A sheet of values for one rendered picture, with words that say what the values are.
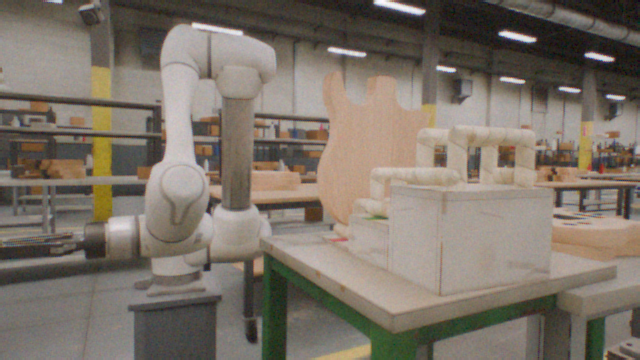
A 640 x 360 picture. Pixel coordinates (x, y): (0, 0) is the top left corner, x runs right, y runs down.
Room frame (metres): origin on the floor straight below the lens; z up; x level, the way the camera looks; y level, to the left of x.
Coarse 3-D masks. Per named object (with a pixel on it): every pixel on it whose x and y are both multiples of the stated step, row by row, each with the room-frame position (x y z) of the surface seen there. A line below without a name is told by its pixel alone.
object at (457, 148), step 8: (448, 136) 0.65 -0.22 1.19; (456, 136) 0.64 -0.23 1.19; (464, 136) 0.64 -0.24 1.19; (448, 144) 0.65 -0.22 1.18; (456, 144) 0.64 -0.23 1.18; (464, 144) 0.64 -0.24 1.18; (448, 152) 0.65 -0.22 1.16; (456, 152) 0.64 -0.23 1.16; (464, 152) 0.64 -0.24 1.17; (448, 160) 0.65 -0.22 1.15; (456, 160) 0.64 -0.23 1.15; (464, 160) 0.64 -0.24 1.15; (448, 168) 0.65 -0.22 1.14; (456, 168) 0.64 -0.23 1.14; (464, 168) 0.64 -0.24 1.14; (464, 176) 0.64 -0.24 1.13; (456, 184) 0.64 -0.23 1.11; (464, 184) 0.64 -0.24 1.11
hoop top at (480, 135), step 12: (456, 132) 0.64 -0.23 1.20; (468, 132) 0.64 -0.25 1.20; (480, 132) 0.66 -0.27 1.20; (492, 132) 0.67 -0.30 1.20; (504, 132) 0.68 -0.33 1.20; (516, 132) 0.69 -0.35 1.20; (528, 132) 0.71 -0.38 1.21; (480, 144) 0.67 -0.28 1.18; (492, 144) 0.68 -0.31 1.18; (504, 144) 0.69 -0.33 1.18; (516, 144) 0.70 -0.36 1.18
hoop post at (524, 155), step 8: (528, 144) 0.71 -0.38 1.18; (520, 152) 0.72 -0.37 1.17; (528, 152) 0.71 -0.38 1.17; (520, 160) 0.72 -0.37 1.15; (528, 160) 0.71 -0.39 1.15; (520, 168) 0.72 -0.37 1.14; (528, 168) 0.71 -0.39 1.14; (520, 176) 0.71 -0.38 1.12; (528, 176) 0.71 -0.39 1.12; (520, 184) 0.71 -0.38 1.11; (528, 184) 0.71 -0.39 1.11
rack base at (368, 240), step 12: (360, 216) 0.85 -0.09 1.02; (372, 216) 0.86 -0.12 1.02; (360, 228) 0.84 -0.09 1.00; (372, 228) 0.80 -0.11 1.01; (384, 228) 0.76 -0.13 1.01; (360, 240) 0.84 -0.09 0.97; (372, 240) 0.79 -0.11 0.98; (384, 240) 0.75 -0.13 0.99; (360, 252) 0.84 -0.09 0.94; (372, 252) 0.79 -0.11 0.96; (384, 252) 0.75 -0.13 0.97; (384, 264) 0.75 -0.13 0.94
